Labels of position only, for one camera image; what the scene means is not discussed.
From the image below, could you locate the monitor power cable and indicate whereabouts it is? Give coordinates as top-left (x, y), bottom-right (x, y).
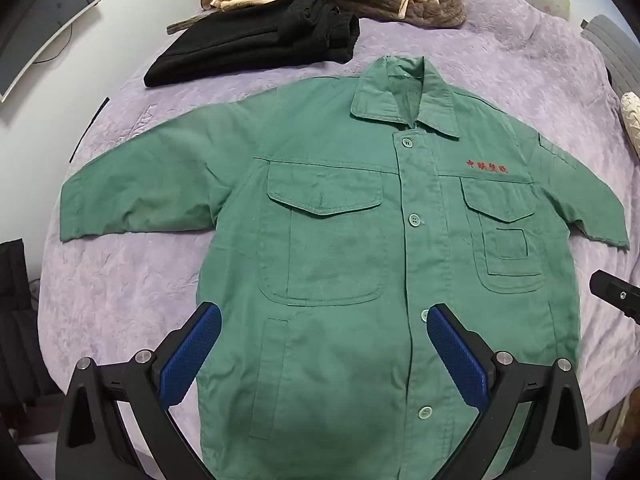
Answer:
top-left (31, 22), bottom-right (74, 65)

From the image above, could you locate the wall-mounted monitor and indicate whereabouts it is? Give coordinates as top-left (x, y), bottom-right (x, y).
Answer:
top-left (1, 0), bottom-right (101, 99)

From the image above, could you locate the purple embossed bed blanket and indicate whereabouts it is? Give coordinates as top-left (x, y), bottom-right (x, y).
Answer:
top-left (37, 0), bottom-right (640, 480)

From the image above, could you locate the black folded garment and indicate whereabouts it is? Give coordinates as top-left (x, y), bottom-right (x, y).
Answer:
top-left (143, 0), bottom-right (360, 88)

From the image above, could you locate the brown fuzzy garment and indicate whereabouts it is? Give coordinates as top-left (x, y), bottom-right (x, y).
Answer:
top-left (167, 0), bottom-right (466, 35)

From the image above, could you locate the grey quilted cushion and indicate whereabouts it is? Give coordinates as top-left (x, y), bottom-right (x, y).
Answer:
top-left (582, 14), bottom-right (640, 96)

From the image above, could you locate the cream knitted pillow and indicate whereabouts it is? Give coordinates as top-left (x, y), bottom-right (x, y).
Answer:
top-left (620, 91), bottom-right (640, 157)

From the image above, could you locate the green button-up shirt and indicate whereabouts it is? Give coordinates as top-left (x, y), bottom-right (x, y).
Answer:
top-left (60, 56), bottom-right (629, 479)

